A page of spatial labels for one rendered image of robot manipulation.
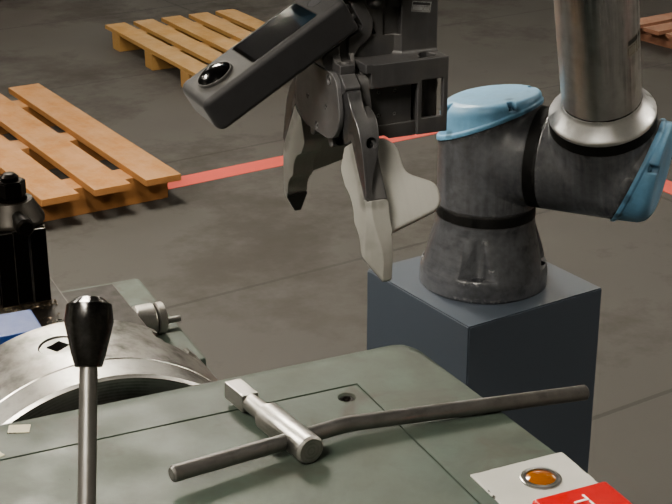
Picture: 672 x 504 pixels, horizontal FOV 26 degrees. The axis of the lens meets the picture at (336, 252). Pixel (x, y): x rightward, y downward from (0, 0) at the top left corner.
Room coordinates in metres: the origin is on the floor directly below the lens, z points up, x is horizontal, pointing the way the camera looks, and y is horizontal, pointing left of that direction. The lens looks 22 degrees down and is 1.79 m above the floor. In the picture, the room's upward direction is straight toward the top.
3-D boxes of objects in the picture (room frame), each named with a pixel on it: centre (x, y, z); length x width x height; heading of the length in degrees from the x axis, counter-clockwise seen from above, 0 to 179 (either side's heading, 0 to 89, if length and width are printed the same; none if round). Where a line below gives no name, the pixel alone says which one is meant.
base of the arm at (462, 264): (1.60, -0.18, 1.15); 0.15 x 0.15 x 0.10
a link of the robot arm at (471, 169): (1.59, -0.18, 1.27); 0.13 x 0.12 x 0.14; 64
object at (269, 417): (0.95, 0.05, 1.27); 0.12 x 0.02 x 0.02; 33
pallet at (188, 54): (6.83, 0.57, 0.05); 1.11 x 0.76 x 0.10; 32
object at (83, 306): (0.86, 0.16, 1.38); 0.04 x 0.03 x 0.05; 25
